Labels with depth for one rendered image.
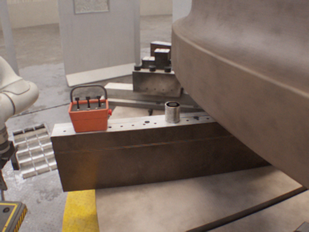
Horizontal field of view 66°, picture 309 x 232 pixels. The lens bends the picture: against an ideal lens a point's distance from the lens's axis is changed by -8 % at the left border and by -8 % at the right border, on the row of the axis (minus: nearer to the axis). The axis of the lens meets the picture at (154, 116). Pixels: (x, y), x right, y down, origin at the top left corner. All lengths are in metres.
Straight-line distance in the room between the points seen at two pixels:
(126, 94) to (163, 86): 0.41
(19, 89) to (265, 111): 0.89
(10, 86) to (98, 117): 0.46
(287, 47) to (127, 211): 1.07
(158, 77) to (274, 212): 1.44
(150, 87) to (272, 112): 1.65
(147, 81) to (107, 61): 2.17
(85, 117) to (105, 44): 3.14
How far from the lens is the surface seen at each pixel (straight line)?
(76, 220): 1.84
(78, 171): 1.48
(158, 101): 2.47
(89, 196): 1.98
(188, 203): 1.46
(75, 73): 4.29
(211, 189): 1.56
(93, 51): 4.31
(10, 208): 1.58
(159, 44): 3.54
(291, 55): 0.91
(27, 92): 1.10
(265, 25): 1.03
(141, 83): 2.36
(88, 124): 1.33
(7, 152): 1.12
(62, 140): 1.38
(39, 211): 1.97
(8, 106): 1.04
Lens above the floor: 1.34
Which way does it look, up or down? 26 degrees down
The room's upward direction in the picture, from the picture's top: straight up
